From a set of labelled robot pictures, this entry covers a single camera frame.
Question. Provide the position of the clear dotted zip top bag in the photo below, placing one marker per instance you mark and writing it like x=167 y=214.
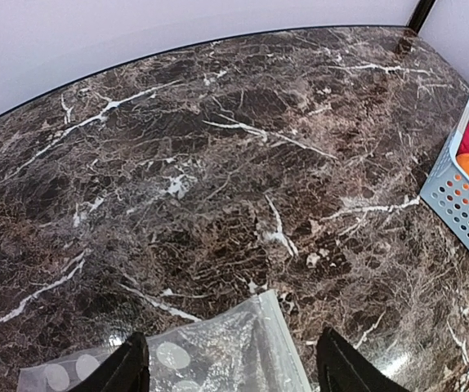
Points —
x=247 y=348

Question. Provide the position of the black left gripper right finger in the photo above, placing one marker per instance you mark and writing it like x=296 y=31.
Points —
x=342 y=368

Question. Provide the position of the light blue perforated basket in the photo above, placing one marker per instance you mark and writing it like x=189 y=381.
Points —
x=446 y=189

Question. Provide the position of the black right corner post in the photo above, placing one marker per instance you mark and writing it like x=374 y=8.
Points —
x=420 y=14

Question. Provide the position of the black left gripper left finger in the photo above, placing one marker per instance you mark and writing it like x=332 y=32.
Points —
x=126 y=369

